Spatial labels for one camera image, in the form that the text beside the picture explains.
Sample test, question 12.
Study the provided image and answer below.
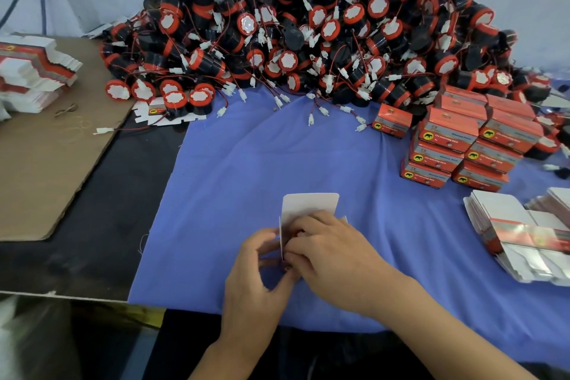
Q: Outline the blue cloth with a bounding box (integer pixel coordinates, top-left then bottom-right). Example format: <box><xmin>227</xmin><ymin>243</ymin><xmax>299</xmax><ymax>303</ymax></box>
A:
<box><xmin>129</xmin><ymin>85</ymin><xmax>570</xmax><ymax>372</ymax></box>

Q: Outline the person's right hand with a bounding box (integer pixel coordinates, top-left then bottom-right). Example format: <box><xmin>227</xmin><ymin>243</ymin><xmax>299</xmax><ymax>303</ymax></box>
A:
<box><xmin>283</xmin><ymin>210</ymin><xmax>404</xmax><ymax>320</ymax></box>

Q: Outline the person's right forearm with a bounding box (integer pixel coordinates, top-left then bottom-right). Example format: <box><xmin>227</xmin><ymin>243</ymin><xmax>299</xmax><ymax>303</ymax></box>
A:
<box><xmin>378</xmin><ymin>277</ymin><xmax>540</xmax><ymax>380</ymax></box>

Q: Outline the stack of paper boxes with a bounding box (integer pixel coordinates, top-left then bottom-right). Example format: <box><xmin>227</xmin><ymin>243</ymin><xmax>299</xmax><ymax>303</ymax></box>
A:
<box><xmin>0</xmin><ymin>34</ymin><xmax>83</xmax><ymax>122</ymax></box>
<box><xmin>463</xmin><ymin>186</ymin><xmax>570</xmax><ymax>286</ymax></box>

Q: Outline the person's left hand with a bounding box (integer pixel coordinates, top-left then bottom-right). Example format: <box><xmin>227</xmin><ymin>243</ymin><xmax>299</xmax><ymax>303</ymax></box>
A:
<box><xmin>223</xmin><ymin>228</ymin><xmax>302</xmax><ymax>347</ymax></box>

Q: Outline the person's left forearm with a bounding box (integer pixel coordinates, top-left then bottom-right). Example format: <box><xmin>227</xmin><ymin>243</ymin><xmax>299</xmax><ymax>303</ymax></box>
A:
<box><xmin>189</xmin><ymin>335</ymin><xmax>268</xmax><ymax>380</ymax></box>

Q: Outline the brown cardboard sheet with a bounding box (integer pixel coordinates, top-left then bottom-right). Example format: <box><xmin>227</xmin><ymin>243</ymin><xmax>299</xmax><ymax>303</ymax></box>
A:
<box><xmin>0</xmin><ymin>37</ymin><xmax>135</xmax><ymax>241</ymax></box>

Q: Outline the orange white paper box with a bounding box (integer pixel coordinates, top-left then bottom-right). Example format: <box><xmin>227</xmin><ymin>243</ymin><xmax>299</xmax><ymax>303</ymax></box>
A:
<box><xmin>401</xmin><ymin>161</ymin><xmax>454</xmax><ymax>189</ymax></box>
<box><xmin>278</xmin><ymin>192</ymin><xmax>341</xmax><ymax>262</ymax></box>
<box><xmin>487</xmin><ymin>94</ymin><xmax>537</xmax><ymax>119</ymax></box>
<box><xmin>436</xmin><ymin>85</ymin><xmax>489</xmax><ymax>122</ymax></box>
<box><xmin>452</xmin><ymin>161</ymin><xmax>511</xmax><ymax>193</ymax></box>
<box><xmin>370</xmin><ymin>103</ymin><xmax>413</xmax><ymax>138</ymax></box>
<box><xmin>465</xmin><ymin>139</ymin><xmax>524</xmax><ymax>174</ymax></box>
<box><xmin>479</xmin><ymin>110</ymin><xmax>544</xmax><ymax>154</ymax></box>
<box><xmin>410</xmin><ymin>141</ymin><xmax>466</xmax><ymax>173</ymax></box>
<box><xmin>417</xmin><ymin>108</ymin><xmax>480</xmax><ymax>154</ymax></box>

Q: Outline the pile of black red buzzers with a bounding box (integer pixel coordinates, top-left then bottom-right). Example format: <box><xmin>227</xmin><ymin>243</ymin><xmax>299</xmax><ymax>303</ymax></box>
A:
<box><xmin>98</xmin><ymin>0</ymin><xmax>570</xmax><ymax>134</ymax></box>

